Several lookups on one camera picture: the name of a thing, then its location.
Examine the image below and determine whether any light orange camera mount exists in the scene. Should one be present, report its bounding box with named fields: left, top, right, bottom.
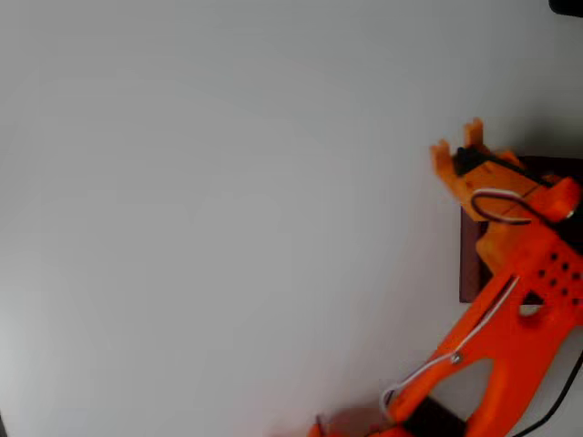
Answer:
left=429, top=117, right=555, bottom=225

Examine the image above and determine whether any black object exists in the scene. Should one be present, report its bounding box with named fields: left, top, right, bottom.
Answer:
left=547, top=0, right=583, bottom=18

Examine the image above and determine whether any thin dark servo wire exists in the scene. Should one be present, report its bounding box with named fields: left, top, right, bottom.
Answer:
left=470, top=188, right=533, bottom=227

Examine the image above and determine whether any small black camera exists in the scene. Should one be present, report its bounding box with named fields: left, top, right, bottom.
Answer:
left=455, top=144, right=486, bottom=177

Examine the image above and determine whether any white servo cable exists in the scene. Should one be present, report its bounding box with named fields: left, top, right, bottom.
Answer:
left=381, top=274, right=521, bottom=421

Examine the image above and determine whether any dark red box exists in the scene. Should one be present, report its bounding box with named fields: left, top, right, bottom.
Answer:
left=458, top=154, right=583, bottom=305

